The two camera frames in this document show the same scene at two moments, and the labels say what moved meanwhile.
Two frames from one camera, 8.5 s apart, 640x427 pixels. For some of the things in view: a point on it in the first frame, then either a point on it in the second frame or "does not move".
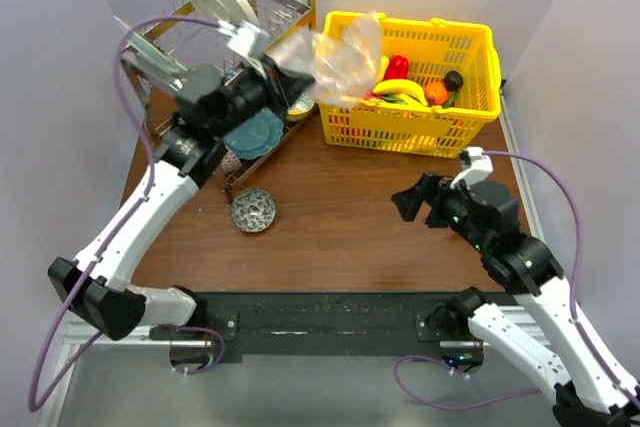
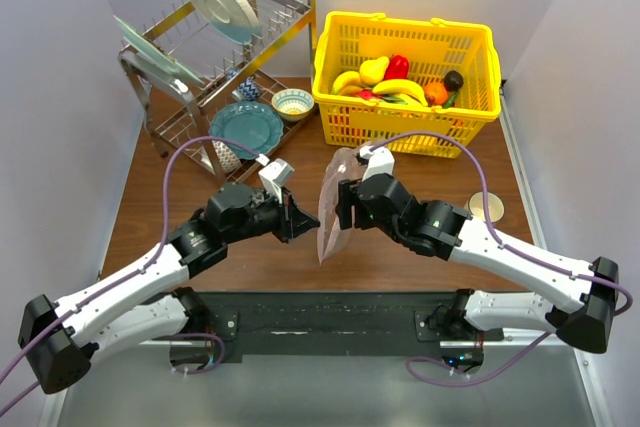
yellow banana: [401, 86] does not move
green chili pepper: [450, 100] does not move
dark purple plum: [453, 80] does not move
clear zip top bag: [344, 60] to [331, 237]
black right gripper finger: [408, 202] to [345, 204]
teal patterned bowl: [301, 108] does not move
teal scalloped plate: [256, 136] does not move
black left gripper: [281, 87] to [292, 223]
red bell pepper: [397, 68] does not move
